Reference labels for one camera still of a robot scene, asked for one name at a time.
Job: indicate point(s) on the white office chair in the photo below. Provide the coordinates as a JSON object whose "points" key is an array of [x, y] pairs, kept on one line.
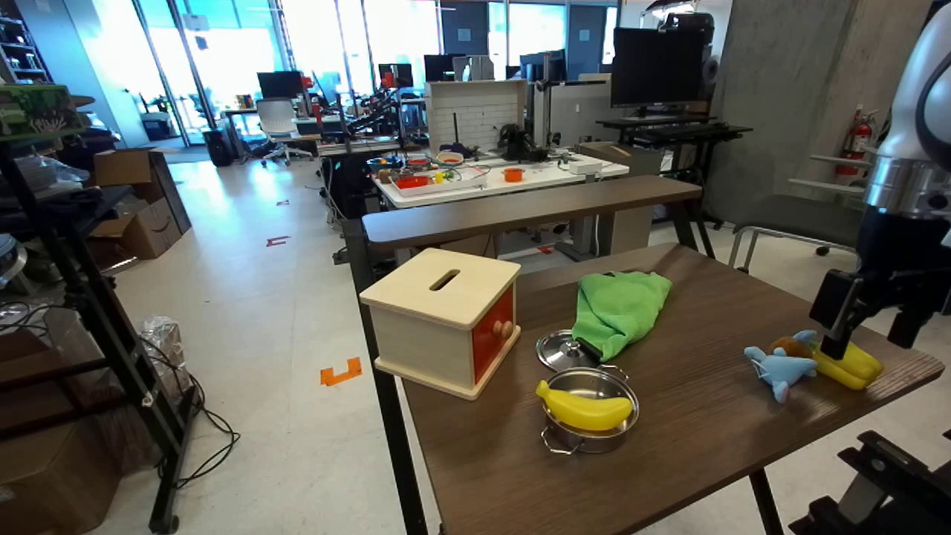
{"points": [[276, 123]]}

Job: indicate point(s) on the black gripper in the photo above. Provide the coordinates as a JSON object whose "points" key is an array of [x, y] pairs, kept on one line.
{"points": [[906, 252]]}

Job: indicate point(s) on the orange bowl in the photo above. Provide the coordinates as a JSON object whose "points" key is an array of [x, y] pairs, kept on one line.
{"points": [[513, 174]]}

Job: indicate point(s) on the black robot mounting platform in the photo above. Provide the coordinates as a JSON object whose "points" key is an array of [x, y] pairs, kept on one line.
{"points": [[880, 490]]}

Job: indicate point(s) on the wooden box with red drawer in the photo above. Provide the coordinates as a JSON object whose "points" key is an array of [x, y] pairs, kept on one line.
{"points": [[446, 315]]}

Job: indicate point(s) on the brown folding table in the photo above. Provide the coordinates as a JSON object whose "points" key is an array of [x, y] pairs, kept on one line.
{"points": [[765, 501]]}

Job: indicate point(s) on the red fire extinguisher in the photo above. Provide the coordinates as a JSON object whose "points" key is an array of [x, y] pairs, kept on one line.
{"points": [[856, 136]]}

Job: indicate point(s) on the white pegboard partition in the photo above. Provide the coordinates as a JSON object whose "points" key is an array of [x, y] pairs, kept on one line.
{"points": [[477, 108]]}

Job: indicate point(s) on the black metal shelf rack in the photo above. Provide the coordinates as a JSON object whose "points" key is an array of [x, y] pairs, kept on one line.
{"points": [[100, 327]]}

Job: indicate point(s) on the black machine on workbench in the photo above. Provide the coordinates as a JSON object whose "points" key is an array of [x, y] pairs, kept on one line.
{"points": [[514, 141]]}

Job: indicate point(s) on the black desk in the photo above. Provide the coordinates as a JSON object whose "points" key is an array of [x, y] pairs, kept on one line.
{"points": [[672, 131]]}

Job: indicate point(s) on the blue plush toy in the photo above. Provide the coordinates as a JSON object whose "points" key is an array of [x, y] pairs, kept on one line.
{"points": [[780, 368]]}

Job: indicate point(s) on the cardboard box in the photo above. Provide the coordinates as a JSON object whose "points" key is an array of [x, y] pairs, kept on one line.
{"points": [[149, 226], [134, 166]]}

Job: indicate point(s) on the black trash bin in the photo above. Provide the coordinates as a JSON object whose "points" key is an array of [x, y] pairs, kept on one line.
{"points": [[217, 150]]}

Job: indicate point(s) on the yellow toy banana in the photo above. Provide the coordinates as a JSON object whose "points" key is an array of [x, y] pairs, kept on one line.
{"points": [[583, 407]]}

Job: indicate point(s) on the small black monitor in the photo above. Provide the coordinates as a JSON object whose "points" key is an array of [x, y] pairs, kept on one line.
{"points": [[279, 83]]}

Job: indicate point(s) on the white workbench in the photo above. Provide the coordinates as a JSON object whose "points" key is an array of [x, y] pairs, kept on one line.
{"points": [[554, 175]]}

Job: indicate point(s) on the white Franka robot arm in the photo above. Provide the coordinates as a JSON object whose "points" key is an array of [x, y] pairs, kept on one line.
{"points": [[917, 108]]}

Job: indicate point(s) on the round metal bowl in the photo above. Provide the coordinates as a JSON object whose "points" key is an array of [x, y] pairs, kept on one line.
{"points": [[596, 441]]}

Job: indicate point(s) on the small round metal lid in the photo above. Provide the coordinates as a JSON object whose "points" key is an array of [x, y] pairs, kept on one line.
{"points": [[560, 347]]}

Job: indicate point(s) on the large black monitor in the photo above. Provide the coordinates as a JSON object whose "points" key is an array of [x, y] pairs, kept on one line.
{"points": [[658, 62]]}

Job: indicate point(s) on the green cloth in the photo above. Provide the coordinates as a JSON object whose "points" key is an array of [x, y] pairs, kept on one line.
{"points": [[620, 306]]}

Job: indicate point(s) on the red tray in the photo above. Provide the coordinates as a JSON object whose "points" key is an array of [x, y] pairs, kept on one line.
{"points": [[412, 181]]}

